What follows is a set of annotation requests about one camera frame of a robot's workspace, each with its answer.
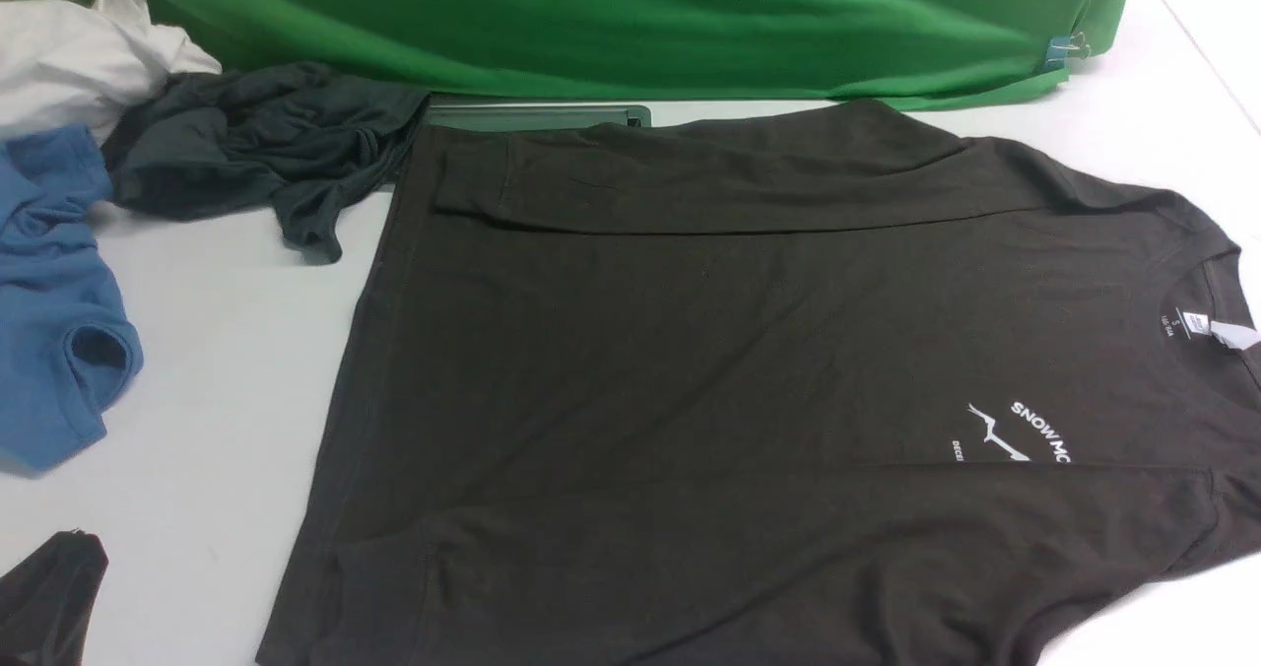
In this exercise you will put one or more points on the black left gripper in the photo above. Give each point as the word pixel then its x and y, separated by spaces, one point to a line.
pixel 47 600

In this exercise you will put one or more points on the gray long-sleeve top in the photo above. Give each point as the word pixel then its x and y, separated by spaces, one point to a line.
pixel 831 387

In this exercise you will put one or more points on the blue crumpled garment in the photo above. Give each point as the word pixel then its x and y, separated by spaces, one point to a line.
pixel 68 351

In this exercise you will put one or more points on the dark gray crumpled garment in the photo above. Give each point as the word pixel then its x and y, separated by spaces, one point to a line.
pixel 299 138

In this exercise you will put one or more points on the white crumpled garment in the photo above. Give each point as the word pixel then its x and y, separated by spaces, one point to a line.
pixel 63 63

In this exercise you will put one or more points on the green backdrop cloth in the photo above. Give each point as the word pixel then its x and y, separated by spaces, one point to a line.
pixel 913 54

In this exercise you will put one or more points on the blue binder clip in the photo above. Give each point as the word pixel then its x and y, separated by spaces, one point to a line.
pixel 1062 50

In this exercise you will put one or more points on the metal table cable tray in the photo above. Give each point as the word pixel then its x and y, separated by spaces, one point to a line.
pixel 535 117

